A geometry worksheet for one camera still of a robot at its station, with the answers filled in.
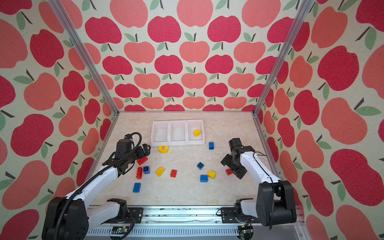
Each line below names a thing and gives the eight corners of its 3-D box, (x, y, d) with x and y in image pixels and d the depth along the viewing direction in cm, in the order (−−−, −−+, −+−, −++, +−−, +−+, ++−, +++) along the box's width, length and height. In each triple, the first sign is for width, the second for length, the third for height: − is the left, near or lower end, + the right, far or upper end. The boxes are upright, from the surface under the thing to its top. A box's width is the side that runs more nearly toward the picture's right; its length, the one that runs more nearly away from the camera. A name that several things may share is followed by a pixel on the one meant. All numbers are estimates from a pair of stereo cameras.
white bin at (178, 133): (168, 146, 103) (167, 140, 97) (170, 127, 114) (169, 120, 108) (188, 146, 103) (187, 140, 97) (188, 127, 114) (188, 120, 108)
